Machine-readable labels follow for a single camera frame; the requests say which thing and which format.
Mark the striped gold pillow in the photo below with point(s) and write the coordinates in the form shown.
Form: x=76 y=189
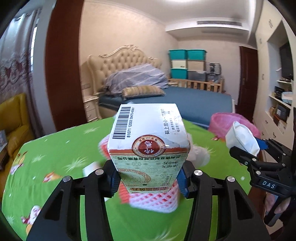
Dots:
x=141 y=91

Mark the dark wood room door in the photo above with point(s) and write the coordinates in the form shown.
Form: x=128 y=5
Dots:
x=248 y=82

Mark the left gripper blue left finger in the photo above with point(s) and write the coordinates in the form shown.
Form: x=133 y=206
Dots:
x=59 y=218

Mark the cream bedside table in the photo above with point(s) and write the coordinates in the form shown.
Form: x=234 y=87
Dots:
x=91 y=108

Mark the beige storage bin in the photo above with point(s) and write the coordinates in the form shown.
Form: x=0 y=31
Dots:
x=195 y=65

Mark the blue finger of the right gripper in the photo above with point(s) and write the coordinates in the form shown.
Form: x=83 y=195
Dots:
x=262 y=144
x=250 y=160

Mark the beige tufted headboard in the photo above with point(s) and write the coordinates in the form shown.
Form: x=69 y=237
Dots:
x=124 y=57

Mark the patterned lace curtain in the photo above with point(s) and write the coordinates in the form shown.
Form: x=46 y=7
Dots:
x=17 y=43

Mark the grey clear storage bin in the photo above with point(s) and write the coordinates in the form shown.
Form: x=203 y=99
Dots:
x=196 y=75

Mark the black safe on shelf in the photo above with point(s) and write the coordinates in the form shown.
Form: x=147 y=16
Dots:
x=282 y=112

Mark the white built-in cabinet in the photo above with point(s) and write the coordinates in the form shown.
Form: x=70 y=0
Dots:
x=273 y=31

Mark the yellow leather armchair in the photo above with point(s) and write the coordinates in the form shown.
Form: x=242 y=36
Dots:
x=16 y=124

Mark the wall television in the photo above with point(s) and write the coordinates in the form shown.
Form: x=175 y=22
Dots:
x=286 y=61

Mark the grey striped duvet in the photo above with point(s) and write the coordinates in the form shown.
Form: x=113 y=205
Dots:
x=139 y=75

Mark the teal storage bin top right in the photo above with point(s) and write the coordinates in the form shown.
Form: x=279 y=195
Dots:
x=196 y=54

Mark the red pink foam fruit net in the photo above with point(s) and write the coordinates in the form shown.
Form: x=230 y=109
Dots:
x=102 y=146

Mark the pink lined trash bin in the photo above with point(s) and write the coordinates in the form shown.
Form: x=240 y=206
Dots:
x=220 y=124

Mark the teal storage bin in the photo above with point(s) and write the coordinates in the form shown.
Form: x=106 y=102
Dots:
x=179 y=73
x=196 y=54
x=178 y=54

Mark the green cartoon tablecloth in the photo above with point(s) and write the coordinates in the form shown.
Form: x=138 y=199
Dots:
x=44 y=161

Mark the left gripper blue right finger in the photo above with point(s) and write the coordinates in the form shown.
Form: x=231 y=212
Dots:
x=238 y=218

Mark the dark wood door frame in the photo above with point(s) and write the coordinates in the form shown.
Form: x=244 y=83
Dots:
x=62 y=69

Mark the white tissue bundle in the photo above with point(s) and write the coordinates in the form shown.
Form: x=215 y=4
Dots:
x=240 y=136

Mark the teal storage bin lower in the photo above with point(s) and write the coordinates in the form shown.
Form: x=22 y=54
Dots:
x=179 y=73

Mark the blue mattress bed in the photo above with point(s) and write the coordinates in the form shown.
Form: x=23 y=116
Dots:
x=195 y=106

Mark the houndstooth bag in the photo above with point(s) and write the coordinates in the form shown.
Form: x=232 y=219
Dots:
x=213 y=68

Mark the white storage bin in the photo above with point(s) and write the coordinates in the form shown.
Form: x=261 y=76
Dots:
x=179 y=64

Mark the teal storage bin top left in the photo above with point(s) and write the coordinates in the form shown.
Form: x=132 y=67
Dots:
x=178 y=54

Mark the green cartoon medicine carton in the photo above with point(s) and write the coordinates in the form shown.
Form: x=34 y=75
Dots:
x=148 y=145

